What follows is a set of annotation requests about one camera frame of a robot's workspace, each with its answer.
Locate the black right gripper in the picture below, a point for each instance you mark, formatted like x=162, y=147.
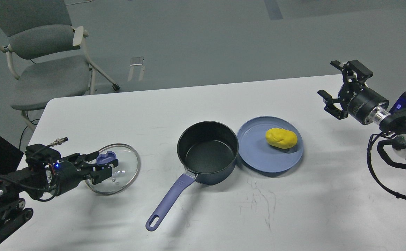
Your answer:
x=355, y=97

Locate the silver floor socket plate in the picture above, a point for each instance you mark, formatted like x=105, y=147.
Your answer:
x=136, y=63

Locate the grey office chair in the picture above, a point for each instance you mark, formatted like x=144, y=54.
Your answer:
x=37, y=28

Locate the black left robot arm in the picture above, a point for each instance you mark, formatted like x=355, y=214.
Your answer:
x=48, y=175

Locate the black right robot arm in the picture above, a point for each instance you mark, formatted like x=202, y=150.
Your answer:
x=391, y=141

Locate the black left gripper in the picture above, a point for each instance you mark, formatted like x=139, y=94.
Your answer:
x=74, y=168

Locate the blue round plate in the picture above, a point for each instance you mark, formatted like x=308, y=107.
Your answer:
x=261, y=156

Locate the glass pot lid purple knob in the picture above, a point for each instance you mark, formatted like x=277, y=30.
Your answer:
x=123, y=175

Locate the yellow potato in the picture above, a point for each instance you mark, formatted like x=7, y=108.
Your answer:
x=281, y=138

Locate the dark pot with purple handle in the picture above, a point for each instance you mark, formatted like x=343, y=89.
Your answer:
x=208, y=151

